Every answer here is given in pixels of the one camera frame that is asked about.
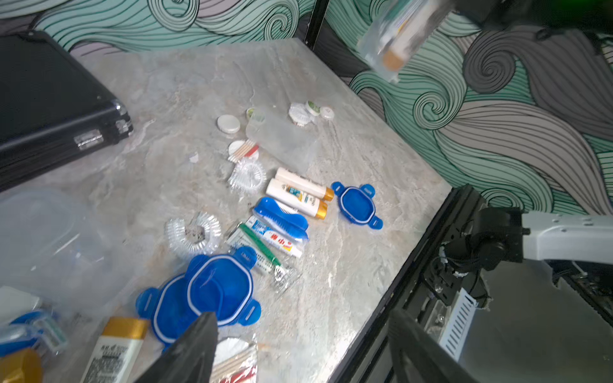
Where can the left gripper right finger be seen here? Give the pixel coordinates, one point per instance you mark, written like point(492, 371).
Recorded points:
point(416, 357)

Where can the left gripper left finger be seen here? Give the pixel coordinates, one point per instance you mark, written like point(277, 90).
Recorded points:
point(190, 358)

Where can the toiletry jar blue lid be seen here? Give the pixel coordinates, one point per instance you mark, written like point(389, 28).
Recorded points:
point(53, 247)

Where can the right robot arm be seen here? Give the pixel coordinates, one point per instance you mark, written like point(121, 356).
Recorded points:
point(507, 234)

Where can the round red white packet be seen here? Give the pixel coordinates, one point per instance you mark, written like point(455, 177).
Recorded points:
point(236, 361)

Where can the white tube orange cap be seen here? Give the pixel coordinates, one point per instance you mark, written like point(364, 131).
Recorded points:
point(304, 184)
point(116, 351)
point(300, 200)

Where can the clear round plastic cap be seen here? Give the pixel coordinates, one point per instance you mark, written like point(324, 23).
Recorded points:
point(200, 236)

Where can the green toothpaste packet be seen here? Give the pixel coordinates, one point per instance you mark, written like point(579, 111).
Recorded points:
point(276, 251)

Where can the white bottle orange cap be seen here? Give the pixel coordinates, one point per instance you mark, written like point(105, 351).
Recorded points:
point(24, 366)

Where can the crumpled clear wrapper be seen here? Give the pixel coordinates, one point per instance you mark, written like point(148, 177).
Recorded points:
point(248, 176)

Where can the black ribbed case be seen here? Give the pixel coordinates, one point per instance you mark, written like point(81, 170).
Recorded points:
point(53, 110)

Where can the white perforated cable duct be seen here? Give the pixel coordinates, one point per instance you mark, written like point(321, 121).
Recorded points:
point(457, 325)

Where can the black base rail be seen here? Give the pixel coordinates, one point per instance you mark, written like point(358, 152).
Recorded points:
point(369, 357)

